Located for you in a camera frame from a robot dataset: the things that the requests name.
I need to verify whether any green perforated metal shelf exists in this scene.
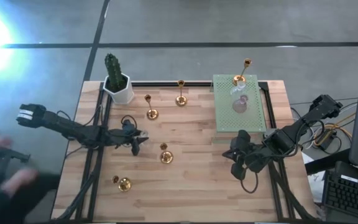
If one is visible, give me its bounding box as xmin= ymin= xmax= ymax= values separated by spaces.
xmin=212 ymin=73 xmax=267 ymax=133

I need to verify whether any black stand leg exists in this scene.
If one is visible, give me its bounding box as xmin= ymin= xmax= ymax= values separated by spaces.
xmin=305 ymin=148 xmax=352 ymax=175

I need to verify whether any white hexagonal plant pot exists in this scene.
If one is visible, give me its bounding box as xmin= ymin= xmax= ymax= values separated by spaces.
xmin=102 ymin=73 xmax=135 ymax=105

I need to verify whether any black power adapter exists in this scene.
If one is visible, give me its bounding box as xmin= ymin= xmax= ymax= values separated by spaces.
xmin=320 ymin=129 xmax=338 ymax=147

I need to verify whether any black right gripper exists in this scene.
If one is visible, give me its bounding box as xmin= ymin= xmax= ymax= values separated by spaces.
xmin=222 ymin=144 xmax=270 ymax=181

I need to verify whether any black tripod stand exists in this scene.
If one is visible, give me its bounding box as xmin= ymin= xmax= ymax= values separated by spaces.
xmin=0 ymin=146 xmax=30 ymax=164

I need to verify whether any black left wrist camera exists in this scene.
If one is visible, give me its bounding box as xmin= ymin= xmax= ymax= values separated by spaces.
xmin=121 ymin=119 xmax=136 ymax=131

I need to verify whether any white paper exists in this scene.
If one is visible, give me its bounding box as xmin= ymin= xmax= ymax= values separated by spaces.
xmin=303 ymin=154 xmax=326 ymax=203

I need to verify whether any pink glass candle holder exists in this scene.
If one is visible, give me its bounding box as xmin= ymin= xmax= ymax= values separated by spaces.
xmin=231 ymin=95 xmax=250 ymax=114

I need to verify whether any green cactus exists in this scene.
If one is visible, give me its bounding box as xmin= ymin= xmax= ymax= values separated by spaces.
xmin=104 ymin=52 xmax=127 ymax=93

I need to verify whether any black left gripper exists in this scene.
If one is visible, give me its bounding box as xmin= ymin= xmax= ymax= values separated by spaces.
xmin=104 ymin=128 xmax=150 ymax=156

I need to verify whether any black aluminium table frame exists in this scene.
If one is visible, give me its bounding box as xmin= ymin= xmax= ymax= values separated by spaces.
xmin=73 ymin=80 xmax=310 ymax=223

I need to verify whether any brass candlestick holder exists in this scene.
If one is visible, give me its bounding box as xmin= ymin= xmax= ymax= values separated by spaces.
xmin=111 ymin=175 xmax=133 ymax=192
xmin=159 ymin=142 xmax=174 ymax=165
xmin=175 ymin=79 xmax=188 ymax=107
xmin=144 ymin=94 xmax=160 ymax=121
xmin=232 ymin=58 xmax=253 ymax=87

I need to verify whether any black keyboard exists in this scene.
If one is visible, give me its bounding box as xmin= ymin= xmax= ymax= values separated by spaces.
xmin=321 ymin=161 xmax=358 ymax=222

